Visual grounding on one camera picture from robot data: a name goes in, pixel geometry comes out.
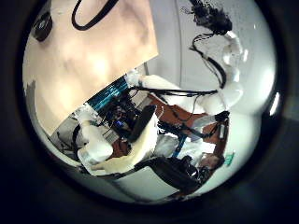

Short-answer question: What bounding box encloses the dark round vase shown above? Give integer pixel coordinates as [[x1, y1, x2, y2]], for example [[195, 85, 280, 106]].
[[32, 11, 54, 43]]

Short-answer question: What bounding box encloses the brown wooden desk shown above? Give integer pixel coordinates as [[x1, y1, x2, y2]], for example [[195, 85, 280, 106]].
[[149, 92, 230, 157]]

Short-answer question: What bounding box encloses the ceiling light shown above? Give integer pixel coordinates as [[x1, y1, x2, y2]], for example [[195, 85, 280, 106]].
[[268, 91, 281, 117]]

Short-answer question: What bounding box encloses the teal striped panel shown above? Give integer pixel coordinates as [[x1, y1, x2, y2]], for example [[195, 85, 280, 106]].
[[86, 77, 129, 114]]

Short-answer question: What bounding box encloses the black wiring under table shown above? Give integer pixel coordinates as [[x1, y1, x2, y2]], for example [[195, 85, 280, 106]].
[[101, 96, 143, 143]]

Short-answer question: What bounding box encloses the green exit sign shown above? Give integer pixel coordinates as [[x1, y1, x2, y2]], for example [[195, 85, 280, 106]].
[[223, 150, 236, 168]]

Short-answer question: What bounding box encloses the person in black clothes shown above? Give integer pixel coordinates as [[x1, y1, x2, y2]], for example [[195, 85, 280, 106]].
[[146, 152, 226, 195]]

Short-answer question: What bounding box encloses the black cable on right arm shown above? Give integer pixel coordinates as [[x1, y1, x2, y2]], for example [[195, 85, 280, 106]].
[[189, 32, 228, 91]]

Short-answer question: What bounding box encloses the black cable loop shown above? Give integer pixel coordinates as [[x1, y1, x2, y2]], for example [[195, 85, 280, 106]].
[[70, 0, 121, 32]]

